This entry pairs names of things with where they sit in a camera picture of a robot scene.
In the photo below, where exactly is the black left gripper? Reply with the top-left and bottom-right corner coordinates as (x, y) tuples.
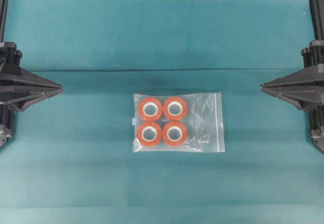
(1, 42), (64, 143)

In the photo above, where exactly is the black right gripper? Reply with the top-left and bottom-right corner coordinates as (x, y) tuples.
(261, 40), (323, 143)

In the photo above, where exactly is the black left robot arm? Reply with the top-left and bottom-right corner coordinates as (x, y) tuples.
(1, 0), (64, 147)

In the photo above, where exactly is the clear zip bag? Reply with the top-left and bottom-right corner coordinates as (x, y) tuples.
(132, 93), (225, 153)

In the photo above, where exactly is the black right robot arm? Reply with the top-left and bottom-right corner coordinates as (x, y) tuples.
(261, 0), (323, 151)

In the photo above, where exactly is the orange tape roll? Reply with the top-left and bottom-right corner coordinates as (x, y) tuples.
(138, 97), (163, 121)
(162, 121), (188, 147)
(136, 121), (162, 147)
(163, 97), (188, 121)

